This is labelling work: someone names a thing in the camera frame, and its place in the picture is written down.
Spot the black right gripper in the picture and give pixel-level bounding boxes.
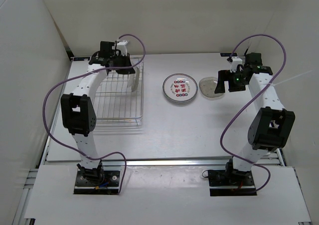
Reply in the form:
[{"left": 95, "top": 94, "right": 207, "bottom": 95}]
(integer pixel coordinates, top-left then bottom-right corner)
[{"left": 215, "top": 69, "right": 248, "bottom": 94}]

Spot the clear glass plate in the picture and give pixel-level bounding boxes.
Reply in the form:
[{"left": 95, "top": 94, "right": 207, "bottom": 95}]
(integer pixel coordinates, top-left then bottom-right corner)
[
  {"left": 199, "top": 77, "right": 224, "bottom": 99},
  {"left": 127, "top": 67, "right": 140, "bottom": 92}
]

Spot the green rim dotted plate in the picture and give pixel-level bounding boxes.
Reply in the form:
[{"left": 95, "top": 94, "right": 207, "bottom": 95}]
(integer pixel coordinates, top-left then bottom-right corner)
[{"left": 162, "top": 73, "right": 198, "bottom": 104}]

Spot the clear glass plate back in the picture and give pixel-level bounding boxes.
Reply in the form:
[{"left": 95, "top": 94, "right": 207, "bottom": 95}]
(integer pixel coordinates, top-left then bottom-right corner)
[{"left": 127, "top": 67, "right": 140, "bottom": 92}]

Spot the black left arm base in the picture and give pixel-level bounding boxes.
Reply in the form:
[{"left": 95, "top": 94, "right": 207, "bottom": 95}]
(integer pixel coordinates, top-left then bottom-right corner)
[{"left": 73, "top": 170, "right": 121, "bottom": 195}]

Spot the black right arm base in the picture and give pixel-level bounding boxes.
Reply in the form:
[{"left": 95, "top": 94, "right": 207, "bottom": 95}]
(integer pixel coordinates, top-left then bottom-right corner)
[{"left": 201, "top": 163, "right": 257, "bottom": 197}]

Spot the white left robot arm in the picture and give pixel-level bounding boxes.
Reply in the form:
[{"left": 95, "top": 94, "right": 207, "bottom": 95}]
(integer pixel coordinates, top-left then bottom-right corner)
[{"left": 60, "top": 40, "right": 136, "bottom": 185}]

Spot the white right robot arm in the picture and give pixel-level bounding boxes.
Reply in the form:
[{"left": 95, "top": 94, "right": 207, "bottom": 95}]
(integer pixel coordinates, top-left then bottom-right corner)
[{"left": 214, "top": 52, "right": 295, "bottom": 185}]

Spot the dark blue label sticker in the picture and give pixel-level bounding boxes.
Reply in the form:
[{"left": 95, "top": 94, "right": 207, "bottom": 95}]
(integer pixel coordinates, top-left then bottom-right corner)
[{"left": 220, "top": 52, "right": 237, "bottom": 57}]

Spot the blue label sticker left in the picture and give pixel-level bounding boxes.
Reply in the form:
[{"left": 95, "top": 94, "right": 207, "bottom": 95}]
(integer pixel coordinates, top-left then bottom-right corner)
[{"left": 73, "top": 57, "right": 90, "bottom": 61}]

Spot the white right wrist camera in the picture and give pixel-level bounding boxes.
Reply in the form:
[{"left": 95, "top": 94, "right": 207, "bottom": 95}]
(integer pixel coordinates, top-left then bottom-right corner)
[{"left": 227, "top": 56, "right": 243, "bottom": 73}]

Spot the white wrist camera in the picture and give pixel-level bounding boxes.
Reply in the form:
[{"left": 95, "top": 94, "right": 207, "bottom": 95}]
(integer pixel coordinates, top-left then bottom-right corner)
[
  {"left": 227, "top": 56, "right": 243, "bottom": 73},
  {"left": 113, "top": 39, "right": 129, "bottom": 56}
]

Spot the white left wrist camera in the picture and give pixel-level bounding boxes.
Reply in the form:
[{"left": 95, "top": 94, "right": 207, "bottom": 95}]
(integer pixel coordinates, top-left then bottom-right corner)
[{"left": 113, "top": 39, "right": 129, "bottom": 56}]

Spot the silver wire dish rack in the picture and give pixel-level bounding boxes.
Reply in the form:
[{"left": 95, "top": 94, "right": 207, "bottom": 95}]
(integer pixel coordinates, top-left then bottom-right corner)
[{"left": 93, "top": 62, "right": 144, "bottom": 126}]

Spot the white cable tie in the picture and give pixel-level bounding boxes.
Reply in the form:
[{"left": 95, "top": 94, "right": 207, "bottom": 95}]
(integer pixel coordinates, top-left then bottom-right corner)
[{"left": 271, "top": 70, "right": 313, "bottom": 87}]

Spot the aluminium mounting rail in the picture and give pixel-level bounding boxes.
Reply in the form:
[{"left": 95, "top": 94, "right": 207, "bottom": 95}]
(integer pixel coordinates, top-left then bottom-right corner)
[{"left": 44, "top": 157, "right": 230, "bottom": 167}]

